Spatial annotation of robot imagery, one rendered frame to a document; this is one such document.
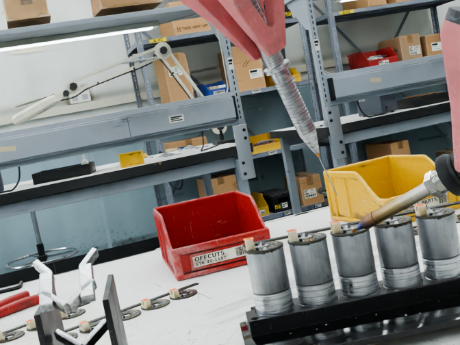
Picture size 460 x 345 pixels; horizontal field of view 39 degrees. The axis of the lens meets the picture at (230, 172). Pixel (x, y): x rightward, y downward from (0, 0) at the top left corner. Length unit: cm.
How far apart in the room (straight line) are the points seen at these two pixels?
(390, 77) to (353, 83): 19
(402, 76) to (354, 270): 270
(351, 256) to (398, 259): 3
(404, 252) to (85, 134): 225
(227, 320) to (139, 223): 434
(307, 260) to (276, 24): 14
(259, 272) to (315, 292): 4
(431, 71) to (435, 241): 277
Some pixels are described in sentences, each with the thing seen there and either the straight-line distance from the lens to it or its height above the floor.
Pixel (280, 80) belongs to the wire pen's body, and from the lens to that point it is 37.
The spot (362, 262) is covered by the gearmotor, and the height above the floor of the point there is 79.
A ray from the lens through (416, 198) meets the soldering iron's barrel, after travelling 39.
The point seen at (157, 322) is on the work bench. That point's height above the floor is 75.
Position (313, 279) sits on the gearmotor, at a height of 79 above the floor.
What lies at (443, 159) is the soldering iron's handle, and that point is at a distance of 37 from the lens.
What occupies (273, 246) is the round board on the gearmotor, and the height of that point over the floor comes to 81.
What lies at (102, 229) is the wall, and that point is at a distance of 478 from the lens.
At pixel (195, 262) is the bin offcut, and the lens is 63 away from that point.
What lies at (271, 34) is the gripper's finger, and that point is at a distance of 36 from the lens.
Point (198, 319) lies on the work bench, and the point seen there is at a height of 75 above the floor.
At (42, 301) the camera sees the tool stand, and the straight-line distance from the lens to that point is 30.
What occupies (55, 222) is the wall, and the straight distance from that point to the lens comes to 475.
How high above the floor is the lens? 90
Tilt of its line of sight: 5 degrees down
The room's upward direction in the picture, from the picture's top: 11 degrees counter-clockwise
